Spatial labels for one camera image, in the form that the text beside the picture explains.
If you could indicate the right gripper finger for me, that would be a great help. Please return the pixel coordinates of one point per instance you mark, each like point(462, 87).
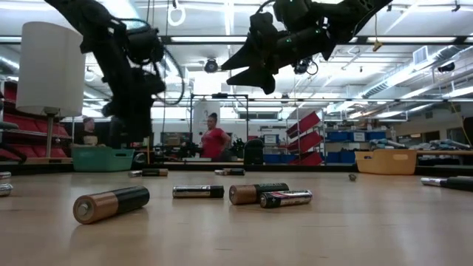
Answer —
point(245, 59)
point(258, 79)

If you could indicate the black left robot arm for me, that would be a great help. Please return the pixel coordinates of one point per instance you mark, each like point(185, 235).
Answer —
point(85, 18)

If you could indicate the copper black battery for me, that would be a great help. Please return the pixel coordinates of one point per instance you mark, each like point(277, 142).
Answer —
point(460, 183)
point(155, 172)
point(234, 171)
point(111, 204)
point(255, 193)

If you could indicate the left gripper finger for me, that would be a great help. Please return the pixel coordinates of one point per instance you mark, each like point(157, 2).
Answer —
point(142, 129)
point(120, 129)

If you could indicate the black dome camera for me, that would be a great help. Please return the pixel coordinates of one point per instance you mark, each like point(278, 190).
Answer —
point(211, 65)

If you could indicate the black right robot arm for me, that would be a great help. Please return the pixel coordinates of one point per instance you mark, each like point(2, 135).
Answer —
point(332, 22)

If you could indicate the grey blue machine part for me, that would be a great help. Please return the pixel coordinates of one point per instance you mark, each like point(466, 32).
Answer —
point(384, 143)
point(449, 144)

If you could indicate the blue bin shelf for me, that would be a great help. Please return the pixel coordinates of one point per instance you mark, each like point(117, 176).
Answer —
point(336, 136)

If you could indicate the yellow hanging hook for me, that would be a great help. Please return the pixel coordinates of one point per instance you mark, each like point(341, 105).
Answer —
point(377, 46)

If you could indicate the person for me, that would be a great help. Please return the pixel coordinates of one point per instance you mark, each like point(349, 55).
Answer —
point(214, 142)
point(88, 122)

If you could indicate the black chair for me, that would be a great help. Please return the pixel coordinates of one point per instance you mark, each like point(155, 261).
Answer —
point(7, 125)

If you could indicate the brown cardboard box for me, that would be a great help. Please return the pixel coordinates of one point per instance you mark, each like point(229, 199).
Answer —
point(173, 139)

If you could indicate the black ceiling light rail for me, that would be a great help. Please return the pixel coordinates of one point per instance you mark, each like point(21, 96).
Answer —
point(332, 99)
point(463, 39)

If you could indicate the yellow plastic bin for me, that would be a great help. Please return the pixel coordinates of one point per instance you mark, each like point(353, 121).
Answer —
point(384, 164)

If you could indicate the white table lamp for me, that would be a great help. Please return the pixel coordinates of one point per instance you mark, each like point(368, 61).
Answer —
point(51, 66)

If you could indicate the black aluminium table frame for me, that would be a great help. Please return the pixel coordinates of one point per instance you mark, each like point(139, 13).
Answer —
point(295, 168)

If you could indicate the black ceiling camera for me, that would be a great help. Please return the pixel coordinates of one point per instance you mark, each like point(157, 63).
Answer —
point(303, 67)

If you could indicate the black distant robot arm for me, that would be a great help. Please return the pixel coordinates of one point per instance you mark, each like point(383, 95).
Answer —
point(237, 147)
point(190, 150)

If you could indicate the wooden workbench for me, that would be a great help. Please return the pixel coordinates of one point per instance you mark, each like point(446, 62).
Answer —
point(443, 152)

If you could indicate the red storage shelf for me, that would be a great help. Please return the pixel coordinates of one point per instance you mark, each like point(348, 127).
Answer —
point(31, 125)

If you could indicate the black ceiling spotlight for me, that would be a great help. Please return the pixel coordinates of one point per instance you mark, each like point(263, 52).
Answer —
point(446, 67)

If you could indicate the red bin rack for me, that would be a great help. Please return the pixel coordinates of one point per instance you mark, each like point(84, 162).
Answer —
point(305, 142)

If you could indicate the green plastic bin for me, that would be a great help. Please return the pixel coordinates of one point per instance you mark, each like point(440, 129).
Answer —
point(99, 160)

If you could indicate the white air vent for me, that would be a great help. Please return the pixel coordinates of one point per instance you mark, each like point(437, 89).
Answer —
point(420, 55)

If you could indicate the silver ceiling duct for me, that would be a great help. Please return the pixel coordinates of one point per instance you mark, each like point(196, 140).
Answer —
point(388, 85)

